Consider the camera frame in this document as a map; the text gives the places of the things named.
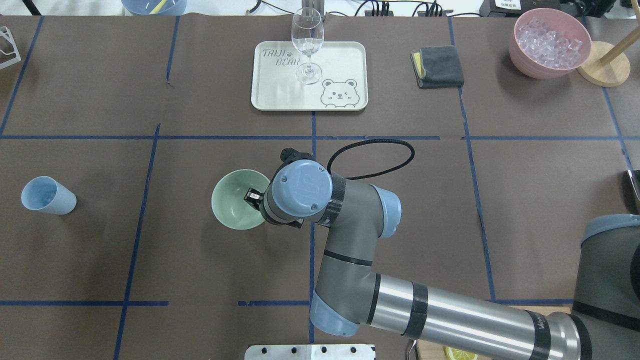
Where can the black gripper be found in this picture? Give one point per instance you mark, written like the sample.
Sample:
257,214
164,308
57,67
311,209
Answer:
254,197

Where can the green bowl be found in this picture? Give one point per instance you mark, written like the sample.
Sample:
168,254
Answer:
228,199

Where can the light blue plastic cup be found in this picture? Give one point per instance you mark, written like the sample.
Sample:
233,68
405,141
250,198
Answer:
45,194

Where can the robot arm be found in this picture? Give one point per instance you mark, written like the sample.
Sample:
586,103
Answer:
561,282

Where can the blue bowl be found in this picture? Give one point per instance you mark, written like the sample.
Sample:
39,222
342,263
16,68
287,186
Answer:
143,7

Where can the pink bowl with ice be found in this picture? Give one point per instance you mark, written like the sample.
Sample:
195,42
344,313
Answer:
547,43

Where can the cream bear tray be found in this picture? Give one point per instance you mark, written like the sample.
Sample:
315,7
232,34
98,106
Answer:
337,80

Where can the clear wine glass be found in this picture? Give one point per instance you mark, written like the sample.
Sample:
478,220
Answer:
307,36

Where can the grey folded cloth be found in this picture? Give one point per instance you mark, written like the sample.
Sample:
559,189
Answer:
437,67

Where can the lemon half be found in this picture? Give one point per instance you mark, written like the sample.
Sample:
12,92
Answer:
457,354

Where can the wooden paper towel stand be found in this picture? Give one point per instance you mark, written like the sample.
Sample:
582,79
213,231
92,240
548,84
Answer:
607,64

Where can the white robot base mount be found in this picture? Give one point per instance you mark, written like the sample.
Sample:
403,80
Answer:
357,351

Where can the white wire cup rack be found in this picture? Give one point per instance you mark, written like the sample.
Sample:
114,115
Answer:
10,54

